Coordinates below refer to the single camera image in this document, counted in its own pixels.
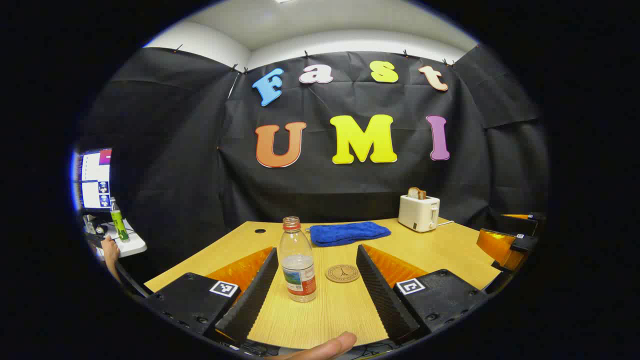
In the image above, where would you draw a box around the white side table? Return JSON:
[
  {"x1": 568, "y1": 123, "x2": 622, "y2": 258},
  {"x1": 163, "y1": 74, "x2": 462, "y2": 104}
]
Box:
[{"x1": 85, "y1": 217, "x2": 148, "y2": 260}]

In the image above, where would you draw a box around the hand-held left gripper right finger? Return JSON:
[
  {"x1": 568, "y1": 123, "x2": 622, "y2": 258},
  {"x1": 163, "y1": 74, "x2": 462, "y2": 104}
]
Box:
[{"x1": 356, "y1": 244, "x2": 488, "y2": 346}]

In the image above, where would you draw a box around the white toaster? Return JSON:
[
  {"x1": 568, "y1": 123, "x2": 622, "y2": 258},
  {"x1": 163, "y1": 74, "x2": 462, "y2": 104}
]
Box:
[{"x1": 398, "y1": 194, "x2": 441, "y2": 233}]

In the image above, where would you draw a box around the black backdrop cloth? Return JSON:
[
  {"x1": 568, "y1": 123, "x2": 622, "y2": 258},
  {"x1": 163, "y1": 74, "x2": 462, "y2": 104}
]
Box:
[{"x1": 75, "y1": 46, "x2": 549, "y2": 281}]

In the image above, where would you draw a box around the blue towel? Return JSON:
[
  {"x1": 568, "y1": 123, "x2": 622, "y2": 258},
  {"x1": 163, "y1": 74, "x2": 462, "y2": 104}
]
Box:
[{"x1": 306, "y1": 221, "x2": 392, "y2": 248}]

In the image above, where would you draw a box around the computer monitor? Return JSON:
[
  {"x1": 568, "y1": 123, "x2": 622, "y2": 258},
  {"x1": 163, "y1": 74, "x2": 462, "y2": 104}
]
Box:
[{"x1": 75, "y1": 147, "x2": 113, "y2": 213}]

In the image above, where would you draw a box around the black block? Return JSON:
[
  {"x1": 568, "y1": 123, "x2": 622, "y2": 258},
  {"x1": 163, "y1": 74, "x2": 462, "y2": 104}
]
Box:
[{"x1": 484, "y1": 260, "x2": 516, "y2": 296}]

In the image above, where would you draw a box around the clear plastic water bottle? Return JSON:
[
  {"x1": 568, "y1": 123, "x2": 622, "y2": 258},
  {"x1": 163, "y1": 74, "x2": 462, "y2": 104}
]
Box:
[{"x1": 278, "y1": 216, "x2": 318, "y2": 303}]

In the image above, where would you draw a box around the green drink bottle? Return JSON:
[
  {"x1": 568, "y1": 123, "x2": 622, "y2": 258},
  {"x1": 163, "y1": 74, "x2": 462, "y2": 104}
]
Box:
[{"x1": 110, "y1": 196, "x2": 130, "y2": 242}]

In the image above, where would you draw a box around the round wooden coaster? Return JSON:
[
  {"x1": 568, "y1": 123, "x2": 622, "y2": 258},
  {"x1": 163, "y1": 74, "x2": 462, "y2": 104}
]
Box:
[{"x1": 325, "y1": 264, "x2": 361, "y2": 284}]

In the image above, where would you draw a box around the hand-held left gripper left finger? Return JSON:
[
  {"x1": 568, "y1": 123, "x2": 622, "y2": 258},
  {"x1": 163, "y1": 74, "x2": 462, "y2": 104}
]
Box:
[{"x1": 145, "y1": 246, "x2": 279, "y2": 346}]

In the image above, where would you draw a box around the dark gadget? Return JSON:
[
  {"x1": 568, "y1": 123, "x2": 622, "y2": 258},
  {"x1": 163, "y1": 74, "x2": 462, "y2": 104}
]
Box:
[{"x1": 85, "y1": 215, "x2": 108, "y2": 237}]

